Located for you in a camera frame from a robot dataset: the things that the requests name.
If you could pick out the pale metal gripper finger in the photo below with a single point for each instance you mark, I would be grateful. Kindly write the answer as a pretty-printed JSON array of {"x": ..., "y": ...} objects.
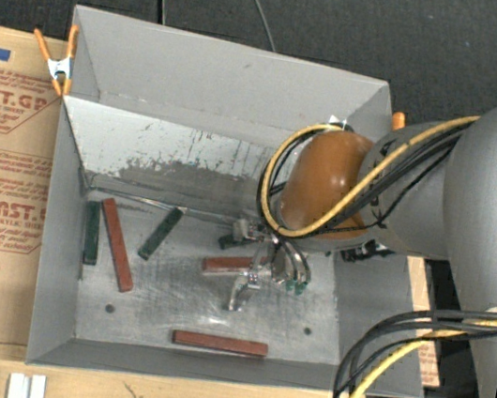
[
  {"x": 245, "y": 230},
  {"x": 242, "y": 292}
]

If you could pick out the dark green flat block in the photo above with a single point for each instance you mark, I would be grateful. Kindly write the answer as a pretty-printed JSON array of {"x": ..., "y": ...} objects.
[
  {"x": 226, "y": 242},
  {"x": 160, "y": 234},
  {"x": 92, "y": 232}
]

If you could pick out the red-brown flat block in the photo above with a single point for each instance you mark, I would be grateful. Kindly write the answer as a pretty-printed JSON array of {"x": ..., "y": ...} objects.
[
  {"x": 222, "y": 265},
  {"x": 117, "y": 244},
  {"x": 219, "y": 343}
]

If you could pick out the grey metal bin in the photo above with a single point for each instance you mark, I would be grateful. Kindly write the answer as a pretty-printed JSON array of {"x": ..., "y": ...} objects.
[{"x": 193, "y": 298}]

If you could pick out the black cylinder on white bracket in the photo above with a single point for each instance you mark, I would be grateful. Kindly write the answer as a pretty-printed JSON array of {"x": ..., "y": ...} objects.
[{"x": 360, "y": 255}]

